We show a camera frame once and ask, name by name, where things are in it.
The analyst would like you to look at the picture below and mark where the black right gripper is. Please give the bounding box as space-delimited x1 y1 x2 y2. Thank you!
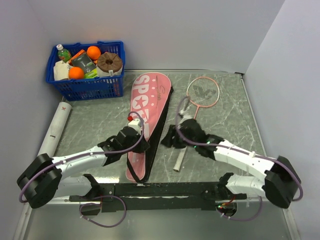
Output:
160 124 198 149

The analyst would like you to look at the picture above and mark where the pink racket bag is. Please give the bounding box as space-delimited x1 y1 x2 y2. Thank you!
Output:
126 72 174 184

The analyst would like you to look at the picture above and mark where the white shuttlecock tube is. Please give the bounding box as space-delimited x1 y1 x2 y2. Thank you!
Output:
38 102 72 157

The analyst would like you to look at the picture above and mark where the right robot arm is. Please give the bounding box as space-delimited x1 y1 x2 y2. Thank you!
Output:
161 119 302 209

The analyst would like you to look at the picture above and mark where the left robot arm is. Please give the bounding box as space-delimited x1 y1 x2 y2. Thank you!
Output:
16 126 150 209

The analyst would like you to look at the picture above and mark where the blue plastic basket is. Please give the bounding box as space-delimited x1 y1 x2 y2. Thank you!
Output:
45 40 126 102

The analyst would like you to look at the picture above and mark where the orange ball lower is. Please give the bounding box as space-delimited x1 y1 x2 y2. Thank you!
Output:
68 66 85 80

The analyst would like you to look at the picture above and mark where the orange ball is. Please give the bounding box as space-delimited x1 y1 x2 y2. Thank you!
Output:
68 66 85 80
86 46 101 61

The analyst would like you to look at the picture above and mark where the dark green carton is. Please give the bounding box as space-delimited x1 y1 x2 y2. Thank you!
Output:
71 53 98 79

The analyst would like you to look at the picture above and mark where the orange ball upper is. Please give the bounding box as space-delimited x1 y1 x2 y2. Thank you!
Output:
86 46 101 61

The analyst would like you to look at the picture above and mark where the white cloth bag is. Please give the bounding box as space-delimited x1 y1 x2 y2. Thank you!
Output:
53 60 73 81

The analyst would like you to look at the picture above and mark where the green drink bottle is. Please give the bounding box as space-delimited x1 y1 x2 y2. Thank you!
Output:
56 44 72 63

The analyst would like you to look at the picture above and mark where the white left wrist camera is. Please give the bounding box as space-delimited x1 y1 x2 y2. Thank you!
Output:
127 115 143 135

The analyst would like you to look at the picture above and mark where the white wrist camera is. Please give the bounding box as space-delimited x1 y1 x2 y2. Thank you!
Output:
127 115 143 135
178 106 193 122

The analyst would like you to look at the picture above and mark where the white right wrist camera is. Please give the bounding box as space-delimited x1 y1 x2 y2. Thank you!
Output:
178 106 193 122

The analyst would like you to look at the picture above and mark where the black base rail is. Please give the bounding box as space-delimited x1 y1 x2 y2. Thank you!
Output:
69 182 247 213

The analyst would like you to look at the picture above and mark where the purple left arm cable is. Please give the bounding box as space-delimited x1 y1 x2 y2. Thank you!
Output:
18 111 151 228

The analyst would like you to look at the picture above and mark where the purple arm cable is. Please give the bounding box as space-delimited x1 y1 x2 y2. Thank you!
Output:
175 96 305 222
18 111 151 228

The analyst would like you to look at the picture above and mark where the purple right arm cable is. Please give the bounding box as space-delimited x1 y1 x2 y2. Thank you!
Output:
175 96 305 222

